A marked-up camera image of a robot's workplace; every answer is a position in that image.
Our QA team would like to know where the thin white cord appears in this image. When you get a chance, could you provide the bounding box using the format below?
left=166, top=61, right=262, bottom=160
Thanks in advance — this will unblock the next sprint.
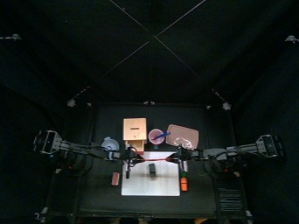
left=69, top=0, right=206, bottom=102
left=106, top=0, right=230, bottom=109

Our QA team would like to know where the thin red toy knife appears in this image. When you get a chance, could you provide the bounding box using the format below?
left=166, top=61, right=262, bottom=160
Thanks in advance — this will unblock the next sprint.
left=136, top=158, right=170, bottom=162

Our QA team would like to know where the orange toy carrot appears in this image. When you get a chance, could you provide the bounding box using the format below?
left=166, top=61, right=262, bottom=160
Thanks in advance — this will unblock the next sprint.
left=180, top=171, right=189, bottom=193

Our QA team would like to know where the pink rectangular block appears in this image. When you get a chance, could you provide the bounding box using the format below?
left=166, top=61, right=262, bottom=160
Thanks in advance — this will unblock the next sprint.
left=110, top=171, right=121, bottom=186

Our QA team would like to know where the light blue plastic cup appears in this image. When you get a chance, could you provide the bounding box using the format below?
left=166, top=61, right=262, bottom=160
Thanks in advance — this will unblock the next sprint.
left=100, top=136, right=120, bottom=153

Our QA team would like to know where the blue toy spoon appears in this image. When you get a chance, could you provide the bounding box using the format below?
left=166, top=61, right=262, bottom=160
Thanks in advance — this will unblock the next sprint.
left=152, top=131, right=172, bottom=141

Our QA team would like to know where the pink toy bowl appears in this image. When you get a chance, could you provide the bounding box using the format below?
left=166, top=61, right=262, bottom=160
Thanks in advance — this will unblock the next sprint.
left=146, top=128, right=165, bottom=145

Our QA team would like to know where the wooden box with red base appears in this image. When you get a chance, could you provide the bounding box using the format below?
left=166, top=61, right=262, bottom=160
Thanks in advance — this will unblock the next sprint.
left=122, top=117, right=148, bottom=156

